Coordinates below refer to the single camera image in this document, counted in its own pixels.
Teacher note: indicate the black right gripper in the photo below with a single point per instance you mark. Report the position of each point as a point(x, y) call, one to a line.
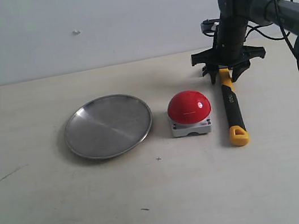
point(228, 50)

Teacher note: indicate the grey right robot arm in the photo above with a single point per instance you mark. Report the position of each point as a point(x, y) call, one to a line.
point(282, 13)

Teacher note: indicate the red dome push button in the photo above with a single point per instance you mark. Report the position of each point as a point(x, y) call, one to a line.
point(189, 112)

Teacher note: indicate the round silver metal plate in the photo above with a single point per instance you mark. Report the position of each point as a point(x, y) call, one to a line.
point(107, 127)

